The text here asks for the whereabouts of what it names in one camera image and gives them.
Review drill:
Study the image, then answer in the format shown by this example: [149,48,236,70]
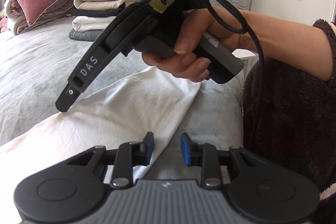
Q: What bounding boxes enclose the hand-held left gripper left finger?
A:
[66,132,155,189]

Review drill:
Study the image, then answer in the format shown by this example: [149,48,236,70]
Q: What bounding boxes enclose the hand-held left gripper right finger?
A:
[180,132,265,189]

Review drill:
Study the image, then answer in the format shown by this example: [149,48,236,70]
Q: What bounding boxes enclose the white pants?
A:
[0,65,202,188]

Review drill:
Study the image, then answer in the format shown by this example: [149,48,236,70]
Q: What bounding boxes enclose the person's right forearm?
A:
[236,9,334,81]

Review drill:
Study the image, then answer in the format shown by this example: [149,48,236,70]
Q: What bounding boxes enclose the person's right hand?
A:
[142,5,259,82]

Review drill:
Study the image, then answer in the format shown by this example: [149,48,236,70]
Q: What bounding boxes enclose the folded white garment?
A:
[72,16,116,31]

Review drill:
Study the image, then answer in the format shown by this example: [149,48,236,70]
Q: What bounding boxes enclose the folded black garment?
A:
[70,0,137,18]

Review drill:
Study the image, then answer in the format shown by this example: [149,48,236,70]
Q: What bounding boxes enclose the person's dark fleece robe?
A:
[240,19,336,214]

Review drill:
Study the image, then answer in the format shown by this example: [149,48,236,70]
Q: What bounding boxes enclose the folded grey pink quilt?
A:
[0,0,77,36]

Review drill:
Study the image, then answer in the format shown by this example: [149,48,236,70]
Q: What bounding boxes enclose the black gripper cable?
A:
[181,0,264,121]

